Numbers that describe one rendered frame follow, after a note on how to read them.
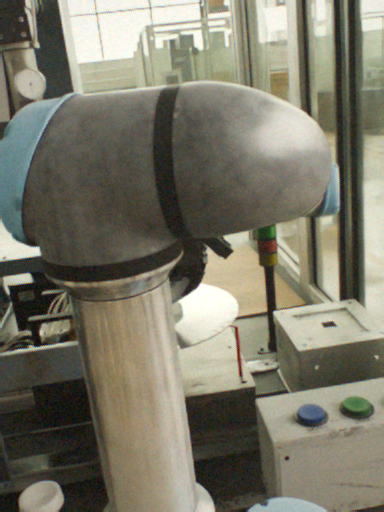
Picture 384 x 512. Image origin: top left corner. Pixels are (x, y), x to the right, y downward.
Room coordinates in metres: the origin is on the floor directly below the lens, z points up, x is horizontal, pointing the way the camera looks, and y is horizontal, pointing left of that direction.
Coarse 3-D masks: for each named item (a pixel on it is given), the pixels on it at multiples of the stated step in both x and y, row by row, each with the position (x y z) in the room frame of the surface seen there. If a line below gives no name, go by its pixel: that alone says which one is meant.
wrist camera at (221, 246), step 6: (204, 240) 0.93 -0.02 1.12; (210, 240) 0.94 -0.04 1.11; (216, 240) 0.95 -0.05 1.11; (222, 240) 0.98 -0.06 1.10; (228, 240) 1.01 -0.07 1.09; (210, 246) 0.95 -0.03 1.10; (216, 246) 0.96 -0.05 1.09; (222, 246) 0.97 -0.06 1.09; (228, 246) 0.99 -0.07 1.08; (216, 252) 0.97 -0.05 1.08; (222, 252) 0.98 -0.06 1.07; (228, 252) 0.99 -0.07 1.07
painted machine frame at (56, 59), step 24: (48, 0) 1.31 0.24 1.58; (48, 24) 1.31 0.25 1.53; (48, 48) 1.31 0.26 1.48; (72, 48) 1.59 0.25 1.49; (48, 72) 1.31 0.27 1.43; (72, 72) 1.50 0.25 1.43; (48, 96) 1.31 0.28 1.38; (0, 264) 1.19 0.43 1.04; (24, 264) 1.19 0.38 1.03; (0, 288) 1.64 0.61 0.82; (0, 312) 1.53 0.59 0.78
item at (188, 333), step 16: (208, 288) 1.12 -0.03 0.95; (192, 304) 1.04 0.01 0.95; (208, 304) 1.03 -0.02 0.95; (224, 304) 1.02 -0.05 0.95; (176, 320) 0.97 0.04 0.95; (192, 320) 0.96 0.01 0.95; (208, 320) 0.96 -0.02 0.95; (224, 320) 0.95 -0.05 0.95; (176, 336) 0.90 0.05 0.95; (192, 336) 0.90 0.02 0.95; (208, 336) 0.89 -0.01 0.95
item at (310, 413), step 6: (300, 408) 0.71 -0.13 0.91; (306, 408) 0.70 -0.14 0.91; (312, 408) 0.70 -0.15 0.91; (318, 408) 0.70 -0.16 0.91; (300, 414) 0.69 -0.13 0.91; (306, 414) 0.69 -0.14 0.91; (312, 414) 0.69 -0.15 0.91; (318, 414) 0.69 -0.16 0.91; (324, 414) 0.69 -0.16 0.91; (300, 420) 0.69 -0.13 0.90; (306, 420) 0.68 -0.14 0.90; (312, 420) 0.68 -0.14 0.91; (318, 420) 0.68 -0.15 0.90
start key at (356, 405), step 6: (354, 396) 0.72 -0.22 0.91; (348, 402) 0.71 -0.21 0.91; (354, 402) 0.71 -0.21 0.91; (360, 402) 0.70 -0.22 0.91; (366, 402) 0.70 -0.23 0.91; (348, 408) 0.69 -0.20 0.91; (354, 408) 0.69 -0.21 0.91; (360, 408) 0.69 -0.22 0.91; (366, 408) 0.69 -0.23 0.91; (354, 414) 0.69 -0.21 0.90; (360, 414) 0.68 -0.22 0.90
